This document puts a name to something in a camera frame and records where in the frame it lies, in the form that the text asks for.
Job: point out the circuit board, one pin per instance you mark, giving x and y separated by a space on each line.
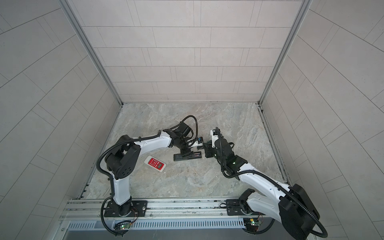
123 226
252 225

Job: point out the aluminium corner post right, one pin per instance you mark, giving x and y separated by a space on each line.
290 38

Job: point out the aluminium corner post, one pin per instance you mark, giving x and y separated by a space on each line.
88 47
290 38

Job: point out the right circuit board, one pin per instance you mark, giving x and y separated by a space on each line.
252 225

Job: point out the black remote control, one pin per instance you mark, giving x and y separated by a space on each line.
187 156

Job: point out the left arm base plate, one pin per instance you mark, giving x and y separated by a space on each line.
129 209

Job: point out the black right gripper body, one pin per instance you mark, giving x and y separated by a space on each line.
211 152

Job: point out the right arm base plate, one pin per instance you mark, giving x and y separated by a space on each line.
236 207

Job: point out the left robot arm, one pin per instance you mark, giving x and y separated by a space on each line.
119 161

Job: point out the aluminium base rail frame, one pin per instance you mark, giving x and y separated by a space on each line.
163 213

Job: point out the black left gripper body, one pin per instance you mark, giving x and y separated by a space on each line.
184 146

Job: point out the aluminium corner post left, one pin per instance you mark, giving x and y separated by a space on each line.
88 47

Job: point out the red white remote control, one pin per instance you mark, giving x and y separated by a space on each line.
155 164

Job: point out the left circuit board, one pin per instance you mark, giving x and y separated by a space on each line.
123 226

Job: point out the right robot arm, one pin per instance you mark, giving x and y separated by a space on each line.
289 205

